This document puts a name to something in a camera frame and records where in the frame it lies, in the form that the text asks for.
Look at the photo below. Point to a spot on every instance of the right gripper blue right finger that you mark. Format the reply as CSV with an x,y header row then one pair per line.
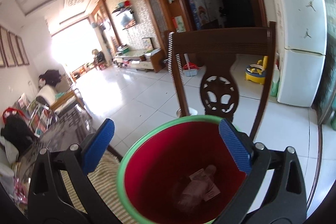
x,y
285,199

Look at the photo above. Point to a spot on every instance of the wooden TV cabinet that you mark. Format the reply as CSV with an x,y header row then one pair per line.
x,y
145,60

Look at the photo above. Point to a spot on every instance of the brown paper trash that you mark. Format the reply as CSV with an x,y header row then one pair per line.
x,y
200,188

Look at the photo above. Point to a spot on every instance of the dark wooden carved chair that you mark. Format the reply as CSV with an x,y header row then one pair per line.
x,y
218,49

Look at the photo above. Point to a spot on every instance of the beige striped table mat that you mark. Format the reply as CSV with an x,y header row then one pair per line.
x,y
103,180

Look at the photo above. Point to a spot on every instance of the red bin with green rim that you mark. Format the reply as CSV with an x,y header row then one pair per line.
x,y
157,168

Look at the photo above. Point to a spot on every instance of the white refrigerator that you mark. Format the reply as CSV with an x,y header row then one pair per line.
x,y
301,43

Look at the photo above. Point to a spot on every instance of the yellow blue child potty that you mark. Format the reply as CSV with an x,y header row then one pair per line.
x,y
256,73

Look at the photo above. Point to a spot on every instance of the black clothes pile on sofa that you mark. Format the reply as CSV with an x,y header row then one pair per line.
x,y
18,133

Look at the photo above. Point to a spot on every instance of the framed wall picture nearest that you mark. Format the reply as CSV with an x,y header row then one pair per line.
x,y
22,50

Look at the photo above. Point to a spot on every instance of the wall mounted television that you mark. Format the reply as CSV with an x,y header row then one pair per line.
x,y
126,19

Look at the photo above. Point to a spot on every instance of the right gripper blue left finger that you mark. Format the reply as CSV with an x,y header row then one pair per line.
x,y
49,201

